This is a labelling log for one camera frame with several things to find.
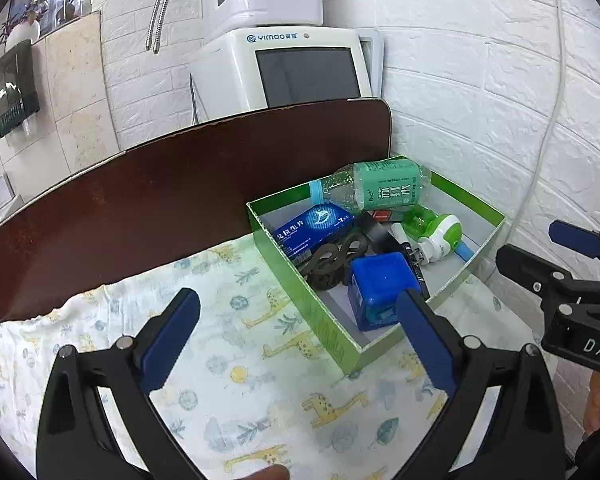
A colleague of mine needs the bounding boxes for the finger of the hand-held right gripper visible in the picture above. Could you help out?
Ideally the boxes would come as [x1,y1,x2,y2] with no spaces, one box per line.
[549,220,600,261]
[495,244,600,321]

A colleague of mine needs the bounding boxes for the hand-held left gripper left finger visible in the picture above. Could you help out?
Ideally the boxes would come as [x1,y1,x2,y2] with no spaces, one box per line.
[36,287,203,480]

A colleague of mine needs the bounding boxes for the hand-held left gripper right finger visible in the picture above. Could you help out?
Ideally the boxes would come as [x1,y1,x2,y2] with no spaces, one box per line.
[394,289,566,480]

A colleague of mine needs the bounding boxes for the blue plastic floss box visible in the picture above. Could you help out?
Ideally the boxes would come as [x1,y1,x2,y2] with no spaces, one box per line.
[349,252,423,332]

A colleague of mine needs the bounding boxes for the black pen with green tip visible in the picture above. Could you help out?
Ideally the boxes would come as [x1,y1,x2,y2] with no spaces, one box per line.
[402,241,431,301]

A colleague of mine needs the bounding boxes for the green white plug-in repellent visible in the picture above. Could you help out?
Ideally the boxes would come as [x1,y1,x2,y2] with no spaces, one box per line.
[401,206,462,266]

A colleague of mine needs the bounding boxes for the green cardboard box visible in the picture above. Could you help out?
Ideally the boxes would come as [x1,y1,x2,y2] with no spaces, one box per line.
[246,155,507,376]

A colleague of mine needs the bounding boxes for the green label water bottle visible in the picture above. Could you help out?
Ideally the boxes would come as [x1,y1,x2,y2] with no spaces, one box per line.
[308,157,432,213]

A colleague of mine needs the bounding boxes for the blue medicine box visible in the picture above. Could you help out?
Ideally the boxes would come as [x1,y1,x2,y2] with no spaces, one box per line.
[271,202,356,263]

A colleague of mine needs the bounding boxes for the person's right hand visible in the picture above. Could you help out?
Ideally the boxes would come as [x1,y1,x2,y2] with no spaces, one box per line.
[582,372,600,436]

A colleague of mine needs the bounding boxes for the person's left hand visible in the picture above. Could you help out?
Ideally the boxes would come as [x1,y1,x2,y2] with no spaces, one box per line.
[244,464,291,480]

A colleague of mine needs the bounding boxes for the giraffe print cloth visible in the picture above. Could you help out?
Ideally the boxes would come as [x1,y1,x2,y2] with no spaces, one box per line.
[0,240,546,480]

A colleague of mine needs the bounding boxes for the brown wooden headboard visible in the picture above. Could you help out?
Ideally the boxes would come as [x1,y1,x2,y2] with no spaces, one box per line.
[0,97,393,341]

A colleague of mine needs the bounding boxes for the beige stone board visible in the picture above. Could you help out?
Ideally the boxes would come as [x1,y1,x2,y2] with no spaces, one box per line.
[32,10,121,173]

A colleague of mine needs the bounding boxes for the white water purifier with screen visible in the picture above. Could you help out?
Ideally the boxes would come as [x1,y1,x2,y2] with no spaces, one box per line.
[190,27,372,126]

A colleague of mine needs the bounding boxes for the potted plant in white vase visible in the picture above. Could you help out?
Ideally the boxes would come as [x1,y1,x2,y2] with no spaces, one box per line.
[0,7,43,53]

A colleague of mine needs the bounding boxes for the translucent wall tube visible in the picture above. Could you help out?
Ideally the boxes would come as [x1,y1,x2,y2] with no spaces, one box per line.
[485,0,568,281]

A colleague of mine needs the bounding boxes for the thin grey cable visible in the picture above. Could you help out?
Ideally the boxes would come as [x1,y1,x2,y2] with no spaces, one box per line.
[189,74,201,126]

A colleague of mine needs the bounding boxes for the dark wall holder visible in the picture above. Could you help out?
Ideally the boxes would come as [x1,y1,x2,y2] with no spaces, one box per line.
[0,39,42,138]

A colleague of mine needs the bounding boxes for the flexible metal hose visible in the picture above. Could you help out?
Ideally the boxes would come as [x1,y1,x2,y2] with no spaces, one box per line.
[152,0,186,55]
[144,0,178,51]

